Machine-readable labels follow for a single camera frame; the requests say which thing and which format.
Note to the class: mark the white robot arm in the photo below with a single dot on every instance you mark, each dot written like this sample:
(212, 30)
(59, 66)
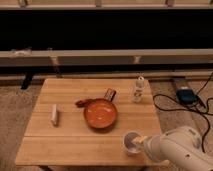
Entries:
(181, 146)

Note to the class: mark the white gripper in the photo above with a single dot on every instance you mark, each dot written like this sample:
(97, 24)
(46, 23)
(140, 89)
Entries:
(151, 147)

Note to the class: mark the wooden table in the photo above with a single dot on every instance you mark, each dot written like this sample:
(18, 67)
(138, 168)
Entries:
(72, 142)

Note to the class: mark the red crumpled wrapper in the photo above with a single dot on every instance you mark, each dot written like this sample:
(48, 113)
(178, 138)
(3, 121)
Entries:
(82, 103)

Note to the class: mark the blue power adapter box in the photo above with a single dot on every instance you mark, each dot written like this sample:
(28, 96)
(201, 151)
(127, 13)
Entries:
(186, 95)

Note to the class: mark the clear plastic bottle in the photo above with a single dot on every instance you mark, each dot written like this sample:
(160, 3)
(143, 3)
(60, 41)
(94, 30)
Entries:
(138, 89)

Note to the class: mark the white ceramic cup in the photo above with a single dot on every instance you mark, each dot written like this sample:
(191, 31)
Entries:
(129, 147)

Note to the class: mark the orange bowl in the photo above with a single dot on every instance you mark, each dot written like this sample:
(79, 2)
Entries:
(100, 113)

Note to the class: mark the wooden bench frame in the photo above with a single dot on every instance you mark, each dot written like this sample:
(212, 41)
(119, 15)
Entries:
(59, 62)

